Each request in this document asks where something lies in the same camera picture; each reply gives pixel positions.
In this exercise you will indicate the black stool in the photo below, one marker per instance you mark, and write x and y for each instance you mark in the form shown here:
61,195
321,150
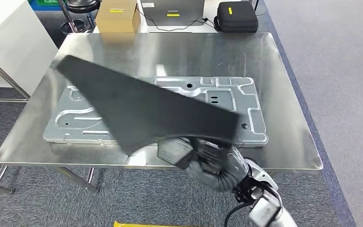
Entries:
82,5

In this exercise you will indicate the grey laptop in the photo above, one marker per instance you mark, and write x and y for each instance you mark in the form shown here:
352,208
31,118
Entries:
172,9

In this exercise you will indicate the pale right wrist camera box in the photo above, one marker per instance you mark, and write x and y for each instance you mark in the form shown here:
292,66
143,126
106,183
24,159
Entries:
264,208

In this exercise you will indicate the brown cardboard box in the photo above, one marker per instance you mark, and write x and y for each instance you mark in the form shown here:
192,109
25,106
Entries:
115,18

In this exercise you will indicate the grey stamped metal panel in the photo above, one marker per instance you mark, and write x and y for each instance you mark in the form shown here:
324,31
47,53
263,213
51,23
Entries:
197,94

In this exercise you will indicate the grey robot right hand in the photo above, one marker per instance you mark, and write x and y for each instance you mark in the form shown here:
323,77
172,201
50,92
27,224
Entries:
176,152

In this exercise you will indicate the stainless steel workbench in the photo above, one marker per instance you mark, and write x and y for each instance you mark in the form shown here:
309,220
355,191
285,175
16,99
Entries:
278,94

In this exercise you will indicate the black plastic mounting plate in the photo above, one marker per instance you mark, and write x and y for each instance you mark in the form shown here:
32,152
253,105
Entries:
144,109

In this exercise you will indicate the yellow floor tape square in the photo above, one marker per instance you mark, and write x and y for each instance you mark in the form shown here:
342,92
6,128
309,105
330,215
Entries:
144,224

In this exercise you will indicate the black zip case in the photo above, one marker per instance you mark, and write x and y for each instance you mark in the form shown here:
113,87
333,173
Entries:
236,18

